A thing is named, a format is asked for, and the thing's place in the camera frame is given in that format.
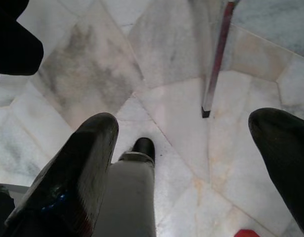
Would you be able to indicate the silver clothes rack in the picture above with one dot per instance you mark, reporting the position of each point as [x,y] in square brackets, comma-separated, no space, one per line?
[217,61]

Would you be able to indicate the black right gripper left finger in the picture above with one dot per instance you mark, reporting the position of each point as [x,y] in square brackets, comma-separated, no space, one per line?
[67,185]

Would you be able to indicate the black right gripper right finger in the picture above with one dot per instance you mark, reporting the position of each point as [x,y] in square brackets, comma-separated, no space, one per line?
[287,160]

